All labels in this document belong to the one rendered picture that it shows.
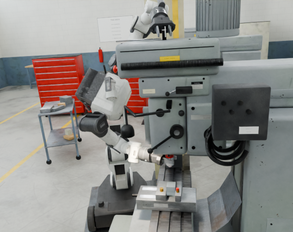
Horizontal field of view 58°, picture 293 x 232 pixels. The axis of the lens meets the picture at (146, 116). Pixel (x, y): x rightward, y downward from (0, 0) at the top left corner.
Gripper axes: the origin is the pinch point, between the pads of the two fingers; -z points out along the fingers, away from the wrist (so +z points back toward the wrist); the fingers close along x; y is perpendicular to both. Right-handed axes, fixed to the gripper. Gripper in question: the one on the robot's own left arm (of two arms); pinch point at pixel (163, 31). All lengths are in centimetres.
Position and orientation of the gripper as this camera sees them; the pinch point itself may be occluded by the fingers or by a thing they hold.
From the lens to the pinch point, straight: 134.9
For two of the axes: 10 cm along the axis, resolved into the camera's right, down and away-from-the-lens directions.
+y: -0.1, -6.6, -7.5
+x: -9.9, 0.9, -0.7
